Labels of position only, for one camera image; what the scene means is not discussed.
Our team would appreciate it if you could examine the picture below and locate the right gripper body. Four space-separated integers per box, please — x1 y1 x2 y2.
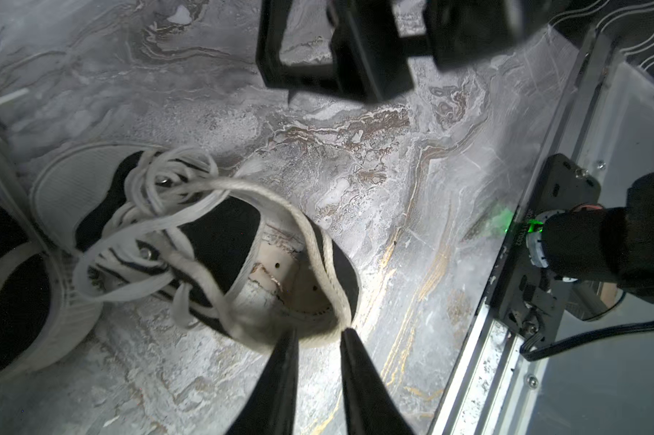
326 0 573 104

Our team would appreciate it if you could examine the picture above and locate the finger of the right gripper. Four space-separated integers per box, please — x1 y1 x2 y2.
256 0 343 92

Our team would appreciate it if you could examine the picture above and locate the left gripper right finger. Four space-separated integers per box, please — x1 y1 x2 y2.
340 328 413 435

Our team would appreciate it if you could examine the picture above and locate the black canvas sneaker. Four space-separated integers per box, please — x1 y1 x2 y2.
0 152 102 382
30 142 361 353

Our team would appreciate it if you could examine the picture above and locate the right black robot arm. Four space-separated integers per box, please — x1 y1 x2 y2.
256 1 654 305

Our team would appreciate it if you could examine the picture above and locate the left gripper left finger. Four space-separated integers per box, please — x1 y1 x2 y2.
227 330 299 435

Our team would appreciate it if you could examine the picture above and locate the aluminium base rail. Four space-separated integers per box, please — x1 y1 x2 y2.
427 24 654 435

